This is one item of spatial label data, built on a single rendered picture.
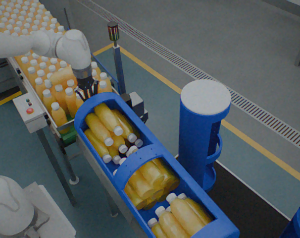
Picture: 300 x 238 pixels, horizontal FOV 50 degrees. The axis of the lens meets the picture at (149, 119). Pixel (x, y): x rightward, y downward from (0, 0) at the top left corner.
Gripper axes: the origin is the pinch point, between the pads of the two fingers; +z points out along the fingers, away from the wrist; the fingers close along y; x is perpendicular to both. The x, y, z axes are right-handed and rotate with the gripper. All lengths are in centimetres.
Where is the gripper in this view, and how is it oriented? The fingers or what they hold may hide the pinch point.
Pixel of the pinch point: (91, 104)
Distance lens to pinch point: 163.4
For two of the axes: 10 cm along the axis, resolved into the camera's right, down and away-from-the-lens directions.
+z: 0.5, 6.6, 7.5
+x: 5.5, 6.0, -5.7
